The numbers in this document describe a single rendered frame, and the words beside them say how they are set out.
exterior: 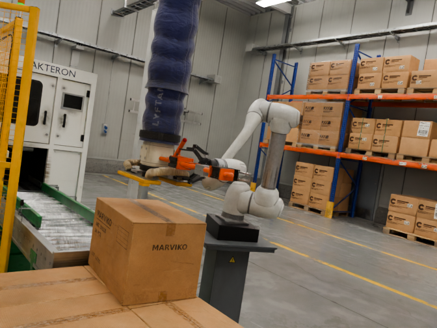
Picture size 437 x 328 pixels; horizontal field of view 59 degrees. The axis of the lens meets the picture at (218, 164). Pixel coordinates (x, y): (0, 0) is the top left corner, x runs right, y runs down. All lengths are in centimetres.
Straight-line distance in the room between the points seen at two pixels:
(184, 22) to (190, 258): 121
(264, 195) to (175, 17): 121
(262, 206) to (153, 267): 92
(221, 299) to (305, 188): 786
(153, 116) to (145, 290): 87
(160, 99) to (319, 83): 864
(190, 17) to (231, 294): 175
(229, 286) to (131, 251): 101
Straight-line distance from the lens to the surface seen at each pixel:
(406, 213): 904
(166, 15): 215
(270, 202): 255
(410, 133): 910
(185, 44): 212
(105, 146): 1202
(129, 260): 190
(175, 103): 208
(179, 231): 196
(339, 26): 1246
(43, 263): 264
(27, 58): 307
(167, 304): 203
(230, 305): 277
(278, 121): 244
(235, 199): 259
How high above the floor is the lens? 135
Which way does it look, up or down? 3 degrees down
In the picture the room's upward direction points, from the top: 9 degrees clockwise
